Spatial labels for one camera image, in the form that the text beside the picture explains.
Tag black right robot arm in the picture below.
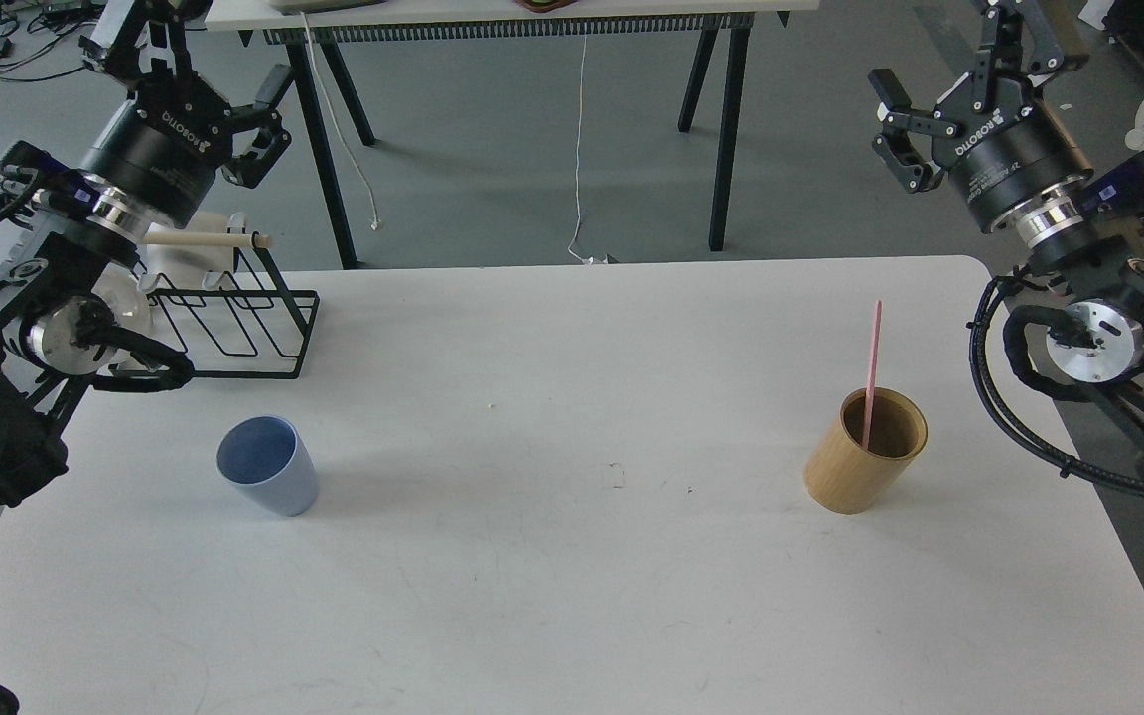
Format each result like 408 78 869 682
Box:
869 1 1144 498

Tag white background table black legs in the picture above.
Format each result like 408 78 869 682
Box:
205 0 819 271

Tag blue plastic cup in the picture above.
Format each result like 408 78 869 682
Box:
216 415 319 517

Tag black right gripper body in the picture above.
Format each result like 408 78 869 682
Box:
934 76 1094 235

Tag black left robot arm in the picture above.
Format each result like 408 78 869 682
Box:
0 1 294 507

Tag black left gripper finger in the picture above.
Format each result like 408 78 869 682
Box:
219 65 294 189
78 1 210 93

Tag floor cables and power strip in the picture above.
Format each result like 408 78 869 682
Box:
0 0 111 116

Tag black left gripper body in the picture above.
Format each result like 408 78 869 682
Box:
84 71 232 229

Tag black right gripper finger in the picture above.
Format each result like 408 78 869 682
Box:
868 69 959 192
970 1 1090 112

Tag wooden rack handle dowel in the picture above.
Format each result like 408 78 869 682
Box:
142 230 273 249

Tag pink chopstick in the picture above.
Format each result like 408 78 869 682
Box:
861 299 884 452

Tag white plastic container behind rack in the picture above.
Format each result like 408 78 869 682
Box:
140 212 237 289

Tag white braided cord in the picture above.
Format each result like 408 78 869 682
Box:
300 11 384 233

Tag black wire dish rack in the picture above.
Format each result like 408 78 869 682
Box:
140 248 321 380

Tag bamboo wooden cup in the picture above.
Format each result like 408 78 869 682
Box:
803 386 928 515

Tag white hanging cable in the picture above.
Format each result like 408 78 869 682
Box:
569 35 613 267

